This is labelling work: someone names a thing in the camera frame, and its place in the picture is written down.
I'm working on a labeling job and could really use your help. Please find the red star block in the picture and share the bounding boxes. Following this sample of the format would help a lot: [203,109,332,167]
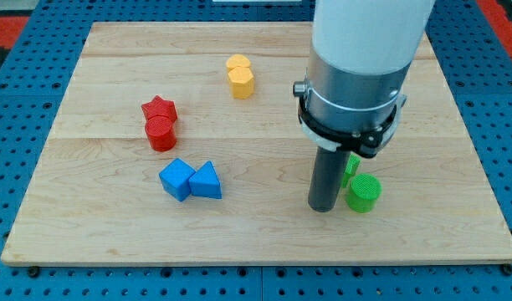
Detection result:
[141,95,178,122]

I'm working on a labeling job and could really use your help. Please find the light wooden board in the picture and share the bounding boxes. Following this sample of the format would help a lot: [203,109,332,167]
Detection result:
[1,22,512,267]

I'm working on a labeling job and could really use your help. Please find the blue cube block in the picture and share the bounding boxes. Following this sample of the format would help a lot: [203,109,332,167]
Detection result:
[159,158,196,202]

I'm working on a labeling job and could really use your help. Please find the green cylinder block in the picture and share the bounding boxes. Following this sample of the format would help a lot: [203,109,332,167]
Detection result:
[346,174,382,213]

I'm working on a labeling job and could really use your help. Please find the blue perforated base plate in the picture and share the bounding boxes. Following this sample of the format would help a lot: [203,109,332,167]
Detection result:
[0,1,512,300]

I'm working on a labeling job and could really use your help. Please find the yellow heart block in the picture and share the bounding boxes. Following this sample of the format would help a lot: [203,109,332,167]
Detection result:
[225,54,252,71]

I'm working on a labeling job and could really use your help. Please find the yellow hexagon block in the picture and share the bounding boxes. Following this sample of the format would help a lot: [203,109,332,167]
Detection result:
[228,67,255,99]

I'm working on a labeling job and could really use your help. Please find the blue triangle block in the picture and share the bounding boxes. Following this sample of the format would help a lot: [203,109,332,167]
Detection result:
[189,161,223,199]

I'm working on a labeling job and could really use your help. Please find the green star block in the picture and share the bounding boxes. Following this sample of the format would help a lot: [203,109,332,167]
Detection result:
[341,154,361,188]

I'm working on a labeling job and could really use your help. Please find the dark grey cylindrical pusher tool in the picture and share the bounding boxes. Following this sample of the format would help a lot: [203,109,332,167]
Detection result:
[308,147,351,212]

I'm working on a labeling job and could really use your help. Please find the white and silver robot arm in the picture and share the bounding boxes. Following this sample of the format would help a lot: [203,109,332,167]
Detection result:
[293,0,434,158]

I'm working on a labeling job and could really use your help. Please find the red cylinder block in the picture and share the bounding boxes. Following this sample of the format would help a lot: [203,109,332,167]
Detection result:
[145,115,177,151]

